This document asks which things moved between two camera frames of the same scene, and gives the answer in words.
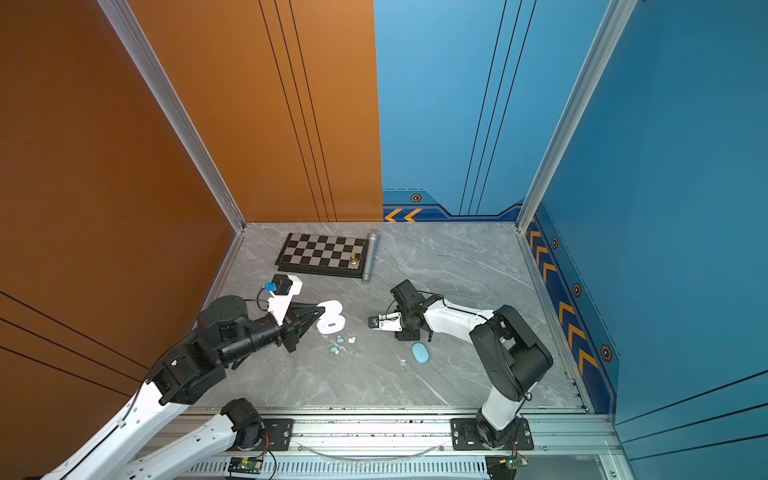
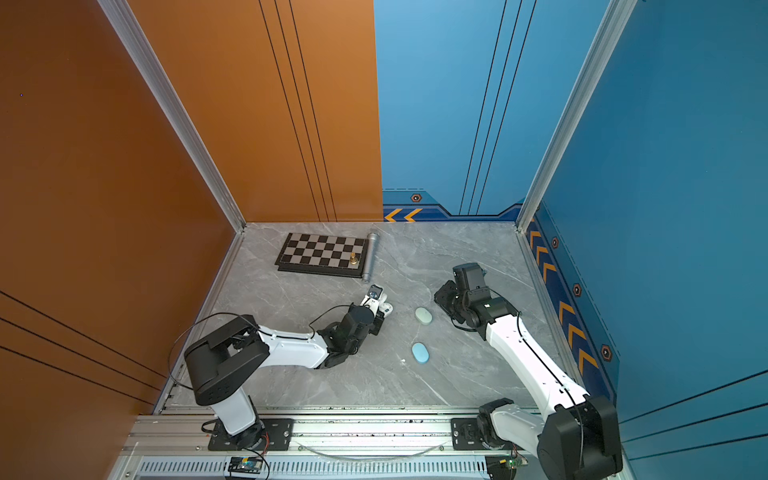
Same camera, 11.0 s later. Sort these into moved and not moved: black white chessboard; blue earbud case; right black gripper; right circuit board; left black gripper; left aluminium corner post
Moved: right black gripper; left black gripper
Not moved: left aluminium corner post; right circuit board; black white chessboard; blue earbud case
